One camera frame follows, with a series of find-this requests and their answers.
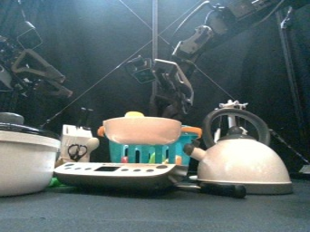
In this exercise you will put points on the slanted thin black rod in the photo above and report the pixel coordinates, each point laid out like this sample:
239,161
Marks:
289,146

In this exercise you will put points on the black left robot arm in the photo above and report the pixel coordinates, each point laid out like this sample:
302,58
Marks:
12,18

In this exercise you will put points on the yellow toy food piece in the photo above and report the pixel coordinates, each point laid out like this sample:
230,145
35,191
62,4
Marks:
134,114

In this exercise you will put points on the small green item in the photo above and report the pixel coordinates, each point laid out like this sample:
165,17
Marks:
54,181

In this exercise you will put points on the large white pot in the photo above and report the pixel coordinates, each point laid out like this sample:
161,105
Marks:
24,164

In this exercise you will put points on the orange toy food piece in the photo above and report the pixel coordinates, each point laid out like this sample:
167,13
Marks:
178,160

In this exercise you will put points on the vertical metal frame pole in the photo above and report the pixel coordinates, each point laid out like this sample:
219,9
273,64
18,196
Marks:
155,30

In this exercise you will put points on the green toy food piece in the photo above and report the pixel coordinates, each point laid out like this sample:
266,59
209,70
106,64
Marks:
153,158

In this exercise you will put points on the grey side frame pole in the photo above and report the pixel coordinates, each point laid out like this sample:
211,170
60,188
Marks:
289,66

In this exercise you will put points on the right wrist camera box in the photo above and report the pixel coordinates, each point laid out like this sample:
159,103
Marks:
141,70

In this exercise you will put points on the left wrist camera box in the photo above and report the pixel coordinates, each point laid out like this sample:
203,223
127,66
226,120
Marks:
28,35

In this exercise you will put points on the white toy knife block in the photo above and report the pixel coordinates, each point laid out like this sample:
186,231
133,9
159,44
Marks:
75,137

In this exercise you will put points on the grey toy kitchen scale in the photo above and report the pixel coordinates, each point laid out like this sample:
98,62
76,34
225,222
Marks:
117,176

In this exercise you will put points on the white stand behind kettle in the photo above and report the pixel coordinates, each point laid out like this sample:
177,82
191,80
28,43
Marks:
233,105

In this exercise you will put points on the red toy food piece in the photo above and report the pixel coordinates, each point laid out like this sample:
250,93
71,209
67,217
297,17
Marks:
125,159

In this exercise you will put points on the pale pink toy pan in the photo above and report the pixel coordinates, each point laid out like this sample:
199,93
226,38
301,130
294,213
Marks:
141,130

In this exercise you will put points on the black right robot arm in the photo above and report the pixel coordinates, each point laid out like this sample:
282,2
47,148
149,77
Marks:
238,13

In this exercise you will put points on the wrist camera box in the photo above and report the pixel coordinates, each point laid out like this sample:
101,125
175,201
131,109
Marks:
28,35
141,70

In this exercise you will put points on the black pot lid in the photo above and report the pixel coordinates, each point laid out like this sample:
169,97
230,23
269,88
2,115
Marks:
20,127

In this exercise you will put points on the black toy scissors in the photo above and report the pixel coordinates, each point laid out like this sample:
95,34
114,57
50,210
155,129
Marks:
78,152

